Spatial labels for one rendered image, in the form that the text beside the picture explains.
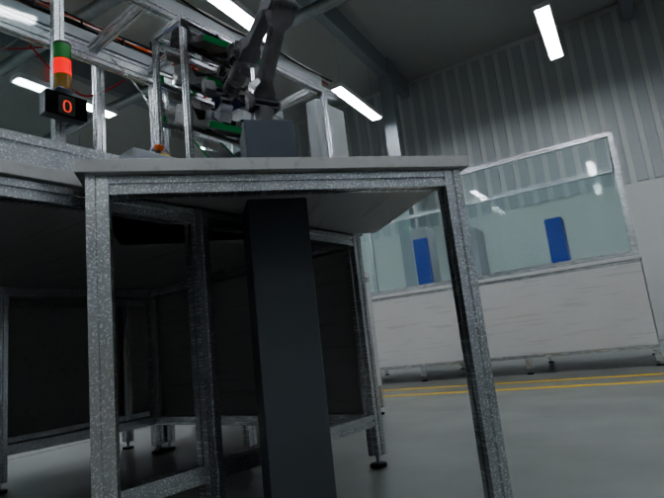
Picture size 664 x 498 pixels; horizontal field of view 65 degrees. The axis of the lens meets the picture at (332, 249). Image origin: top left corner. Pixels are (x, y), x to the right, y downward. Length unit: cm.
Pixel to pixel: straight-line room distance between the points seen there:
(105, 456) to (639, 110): 959
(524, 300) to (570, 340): 50
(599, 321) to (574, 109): 580
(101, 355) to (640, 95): 962
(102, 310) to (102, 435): 24
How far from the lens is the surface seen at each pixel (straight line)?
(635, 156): 983
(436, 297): 523
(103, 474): 115
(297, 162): 120
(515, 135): 1016
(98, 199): 118
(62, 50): 184
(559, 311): 498
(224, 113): 185
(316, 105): 342
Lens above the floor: 43
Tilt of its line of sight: 11 degrees up
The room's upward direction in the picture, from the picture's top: 6 degrees counter-clockwise
